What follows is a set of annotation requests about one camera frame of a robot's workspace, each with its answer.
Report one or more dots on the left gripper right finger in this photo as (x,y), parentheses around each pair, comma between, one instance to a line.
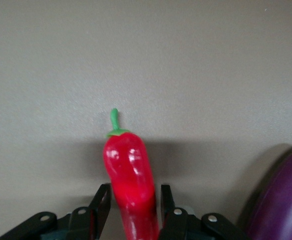
(175,222)

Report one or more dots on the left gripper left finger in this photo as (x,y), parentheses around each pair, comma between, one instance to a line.
(95,215)

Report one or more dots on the red chili pepper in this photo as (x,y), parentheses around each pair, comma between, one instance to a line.
(130,180)

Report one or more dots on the purple eggplant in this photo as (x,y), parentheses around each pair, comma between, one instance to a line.
(283,200)

